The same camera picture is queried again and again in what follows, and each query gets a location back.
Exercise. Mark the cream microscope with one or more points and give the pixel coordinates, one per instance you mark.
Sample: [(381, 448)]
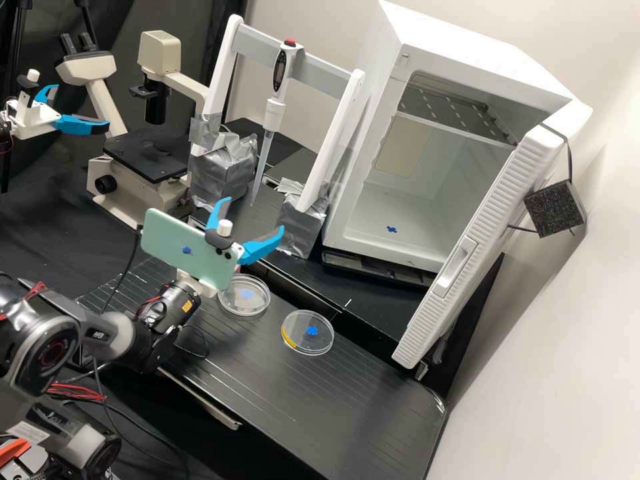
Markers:
[(135, 175)]

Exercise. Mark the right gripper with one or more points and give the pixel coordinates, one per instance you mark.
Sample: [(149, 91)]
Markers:
[(204, 289)]

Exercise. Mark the petri dish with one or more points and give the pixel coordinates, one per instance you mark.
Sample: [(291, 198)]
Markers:
[(245, 297)]

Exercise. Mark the white pipette stand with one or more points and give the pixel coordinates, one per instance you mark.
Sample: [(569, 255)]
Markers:
[(220, 170)]

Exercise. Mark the right wrist camera phone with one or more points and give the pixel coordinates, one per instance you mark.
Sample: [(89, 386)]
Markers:
[(175, 240)]

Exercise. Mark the incubator door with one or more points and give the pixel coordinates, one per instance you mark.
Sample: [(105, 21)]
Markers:
[(480, 250)]

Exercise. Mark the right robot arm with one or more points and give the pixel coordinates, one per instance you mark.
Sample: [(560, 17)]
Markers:
[(45, 340)]

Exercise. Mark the left phone holder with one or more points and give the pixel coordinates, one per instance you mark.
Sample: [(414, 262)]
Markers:
[(32, 85)]

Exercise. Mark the white incubator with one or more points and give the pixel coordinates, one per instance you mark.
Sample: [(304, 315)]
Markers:
[(475, 65)]

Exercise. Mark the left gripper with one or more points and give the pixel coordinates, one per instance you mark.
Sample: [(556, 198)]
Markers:
[(31, 117)]

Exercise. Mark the pipette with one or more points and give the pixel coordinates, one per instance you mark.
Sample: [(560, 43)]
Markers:
[(280, 75)]

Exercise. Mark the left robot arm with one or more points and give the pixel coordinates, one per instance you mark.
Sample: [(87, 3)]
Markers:
[(4, 131)]

